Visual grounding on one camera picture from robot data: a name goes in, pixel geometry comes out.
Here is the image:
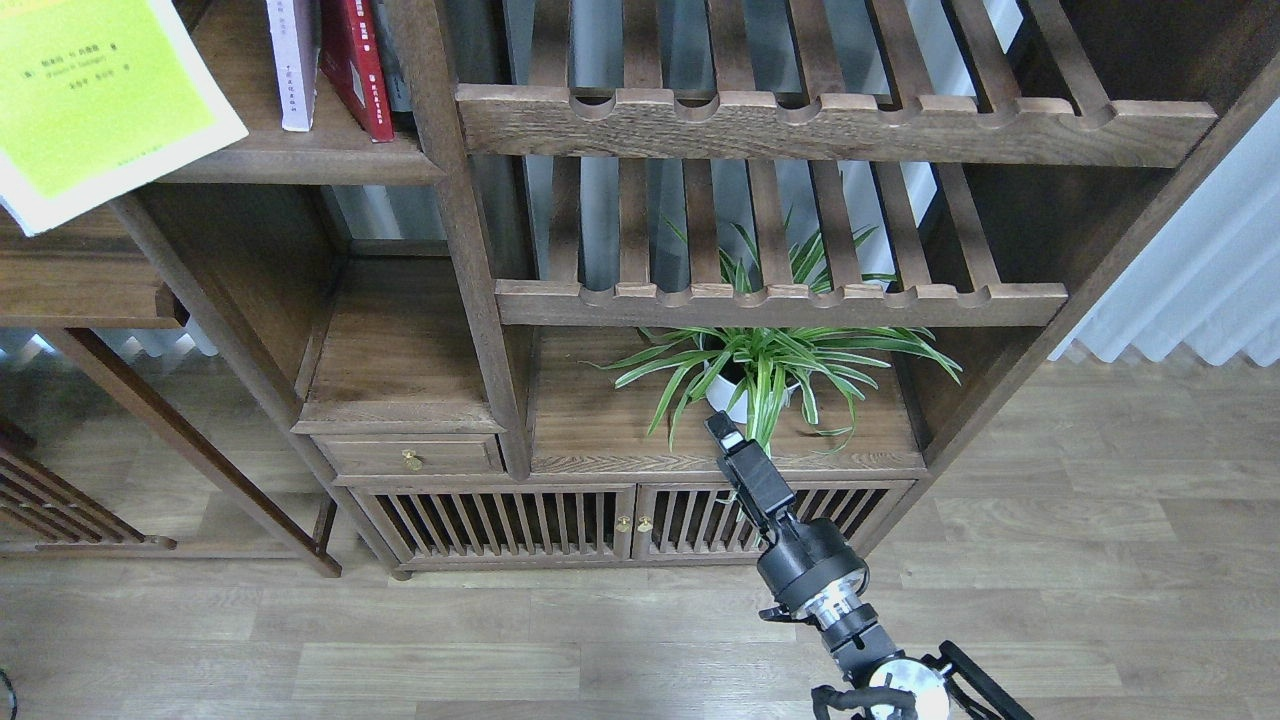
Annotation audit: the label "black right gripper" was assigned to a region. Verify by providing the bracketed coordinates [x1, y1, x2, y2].
[704, 411, 868, 619]

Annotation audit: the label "red paperback book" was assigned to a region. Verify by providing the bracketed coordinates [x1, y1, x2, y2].
[319, 1, 396, 143]

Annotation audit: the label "white lavender paperback book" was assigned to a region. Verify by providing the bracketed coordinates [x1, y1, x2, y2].
[265, 1, 320, 132]

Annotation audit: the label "yellow-green paperback book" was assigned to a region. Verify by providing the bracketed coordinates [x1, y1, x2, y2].
[1, 1, 247, 236]

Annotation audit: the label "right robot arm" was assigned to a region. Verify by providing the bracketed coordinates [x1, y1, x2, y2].
[705, 413, 1030, 719]

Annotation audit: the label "upright books on shelf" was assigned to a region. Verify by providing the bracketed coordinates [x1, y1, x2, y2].
[371, 0, 413, 113]

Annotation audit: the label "spider plant in white pot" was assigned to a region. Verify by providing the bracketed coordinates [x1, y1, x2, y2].
[596, 205, 963, 461]

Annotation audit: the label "large dark wooden bookshelf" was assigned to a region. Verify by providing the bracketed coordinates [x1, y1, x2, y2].
[0, 0, 1280, 583]

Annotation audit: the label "brass drawer knob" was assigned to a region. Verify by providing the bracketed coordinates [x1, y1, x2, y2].
[402, 448, 424, 473]

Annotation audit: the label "white curtain right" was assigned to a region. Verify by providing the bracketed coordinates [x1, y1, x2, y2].
[1050, 102, 1279, 366]

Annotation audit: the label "wooden side table left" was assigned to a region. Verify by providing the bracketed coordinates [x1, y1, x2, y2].
[1, 210, 342, 578]

